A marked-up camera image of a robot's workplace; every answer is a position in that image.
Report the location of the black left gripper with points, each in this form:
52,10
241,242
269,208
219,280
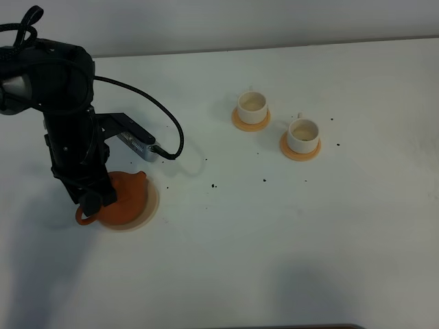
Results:
78,158

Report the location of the brown clay teapot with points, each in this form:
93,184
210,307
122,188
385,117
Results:
131,201

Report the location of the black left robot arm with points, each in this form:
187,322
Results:
57,79

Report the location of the beige round teapot coaster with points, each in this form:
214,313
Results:
146,216

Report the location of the orange coaster far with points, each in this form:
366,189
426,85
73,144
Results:
238,123

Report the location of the orange coaster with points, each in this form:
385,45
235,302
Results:
238,123
297,156

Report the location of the white teacup far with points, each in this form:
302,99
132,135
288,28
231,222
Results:
252,107

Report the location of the white teacup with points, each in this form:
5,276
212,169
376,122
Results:
303,136
252,107

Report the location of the orange coaster near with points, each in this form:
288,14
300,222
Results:
297,156

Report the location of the white teacup near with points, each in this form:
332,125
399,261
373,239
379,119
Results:
303,136

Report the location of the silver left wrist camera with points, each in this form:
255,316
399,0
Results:
142,147

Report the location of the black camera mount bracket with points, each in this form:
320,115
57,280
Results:
113,124

